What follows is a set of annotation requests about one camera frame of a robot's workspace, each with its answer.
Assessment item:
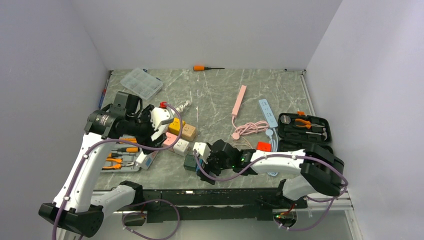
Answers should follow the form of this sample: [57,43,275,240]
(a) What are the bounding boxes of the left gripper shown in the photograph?
[125,104,167,154]

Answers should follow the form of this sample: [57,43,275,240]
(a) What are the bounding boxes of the pink cube socket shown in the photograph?
[162,132,179,152]

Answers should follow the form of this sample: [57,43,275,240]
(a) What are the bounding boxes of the yellow cube socket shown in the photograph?
[168,117,186,136]

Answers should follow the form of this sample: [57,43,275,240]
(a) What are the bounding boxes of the white power strip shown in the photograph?
[135,100,193,171]

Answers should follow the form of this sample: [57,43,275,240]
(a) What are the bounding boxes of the grey tool tray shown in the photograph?
[101,142,141,173]

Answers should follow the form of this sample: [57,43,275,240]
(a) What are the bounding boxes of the red cube socket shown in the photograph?
[256,141,273,152]

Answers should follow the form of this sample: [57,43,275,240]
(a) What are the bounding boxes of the beige cube socket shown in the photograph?
[181,123,197,142]

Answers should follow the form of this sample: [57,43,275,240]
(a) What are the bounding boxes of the white cube socket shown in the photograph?
[172,138,191,157]

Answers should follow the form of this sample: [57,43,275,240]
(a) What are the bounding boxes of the clear plastic screw box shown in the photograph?
[120,68,163,100]

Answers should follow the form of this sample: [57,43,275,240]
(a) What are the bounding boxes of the pink cable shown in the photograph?
[231,116,271,141]

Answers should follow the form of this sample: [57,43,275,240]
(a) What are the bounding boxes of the light blue cable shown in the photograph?
[264,127,280,178]

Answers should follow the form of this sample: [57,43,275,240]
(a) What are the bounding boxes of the light blue power strip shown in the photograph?
[258,99,278,129]

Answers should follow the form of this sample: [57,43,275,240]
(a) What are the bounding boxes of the black tool case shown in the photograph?
[277,111,334,153]

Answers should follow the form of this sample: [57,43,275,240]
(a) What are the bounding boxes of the green cube socket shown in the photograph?
[183,154,198,172]

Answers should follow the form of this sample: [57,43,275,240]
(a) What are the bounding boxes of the pink power strip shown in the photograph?
[231,85,247,119]

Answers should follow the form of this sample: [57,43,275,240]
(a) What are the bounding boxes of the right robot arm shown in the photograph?
[193,139,349,208]

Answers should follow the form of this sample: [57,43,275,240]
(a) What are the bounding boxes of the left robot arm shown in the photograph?
[38,91,174,238]

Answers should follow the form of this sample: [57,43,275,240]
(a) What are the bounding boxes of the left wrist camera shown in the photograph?
[150,102,175,131]

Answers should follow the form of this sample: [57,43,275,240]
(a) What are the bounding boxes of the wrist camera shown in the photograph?
[150,102,175,131]
[193,142,211,163]

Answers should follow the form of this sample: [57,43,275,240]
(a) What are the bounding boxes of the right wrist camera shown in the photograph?
[193,142,211,163]

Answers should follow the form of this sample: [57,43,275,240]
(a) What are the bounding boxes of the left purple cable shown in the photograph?
[50,102,184,240]

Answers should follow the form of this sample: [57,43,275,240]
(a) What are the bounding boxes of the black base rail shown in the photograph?
[121,187,308,223]

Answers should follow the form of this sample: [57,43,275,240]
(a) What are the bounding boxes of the orange handled screwdriver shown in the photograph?
[192,65,225,72]

